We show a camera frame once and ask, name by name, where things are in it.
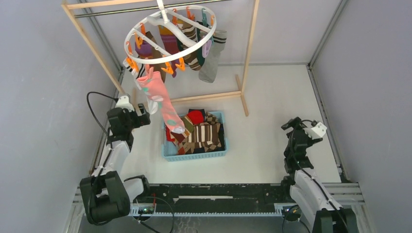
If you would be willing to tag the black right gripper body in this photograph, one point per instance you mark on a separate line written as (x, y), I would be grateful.
(296, 124)

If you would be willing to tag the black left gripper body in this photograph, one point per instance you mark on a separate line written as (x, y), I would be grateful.
(140, 121)

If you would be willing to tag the pink sock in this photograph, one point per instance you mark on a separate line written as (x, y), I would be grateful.
(153, 87)

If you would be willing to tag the orange clothespin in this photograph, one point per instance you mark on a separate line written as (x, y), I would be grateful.
(132, 65)
(167, 68)

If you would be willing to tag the white black striped sock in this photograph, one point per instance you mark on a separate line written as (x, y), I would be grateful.
(138, 74)

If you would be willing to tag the purple striped sock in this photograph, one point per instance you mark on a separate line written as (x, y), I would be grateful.
(144, 50)

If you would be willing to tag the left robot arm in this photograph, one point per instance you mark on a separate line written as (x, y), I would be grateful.
(105, 194)

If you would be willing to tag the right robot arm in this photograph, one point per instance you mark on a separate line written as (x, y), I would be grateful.
(322, 213)

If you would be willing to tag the white round sock hanger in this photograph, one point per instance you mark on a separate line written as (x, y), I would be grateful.
(185, 24)

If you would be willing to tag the maroon tan striped sock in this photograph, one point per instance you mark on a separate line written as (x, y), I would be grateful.
(188, 129)

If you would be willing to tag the brown argyle sock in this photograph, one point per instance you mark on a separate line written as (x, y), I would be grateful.
(189, 148)

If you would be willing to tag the red sock in basket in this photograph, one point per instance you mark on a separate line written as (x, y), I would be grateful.
(196, 116)

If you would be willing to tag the light blue plastic basket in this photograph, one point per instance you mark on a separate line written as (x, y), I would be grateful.
(170, 152)

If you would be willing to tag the brown white striped sock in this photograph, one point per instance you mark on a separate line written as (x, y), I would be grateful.
(203, 133)

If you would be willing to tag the grey striped hanging sock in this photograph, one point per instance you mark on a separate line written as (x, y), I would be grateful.
(209, 69)

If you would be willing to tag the red sock purple toe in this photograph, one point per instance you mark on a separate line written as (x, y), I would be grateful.
(170, 44)

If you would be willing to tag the purple clothespin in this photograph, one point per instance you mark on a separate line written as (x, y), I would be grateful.
(206, 48)

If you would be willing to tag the teal clothespin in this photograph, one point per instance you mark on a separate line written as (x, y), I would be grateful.
(204, 17)

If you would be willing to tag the metal hanging rod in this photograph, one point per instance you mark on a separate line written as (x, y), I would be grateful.
(113, 12)

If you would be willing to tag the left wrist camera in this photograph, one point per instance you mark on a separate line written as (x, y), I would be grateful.
(124, 102)

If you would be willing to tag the wooden drying rack frame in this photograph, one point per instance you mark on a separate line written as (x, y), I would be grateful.
(68, 9)

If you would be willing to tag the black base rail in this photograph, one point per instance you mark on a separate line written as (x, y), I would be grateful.
(210, 199)

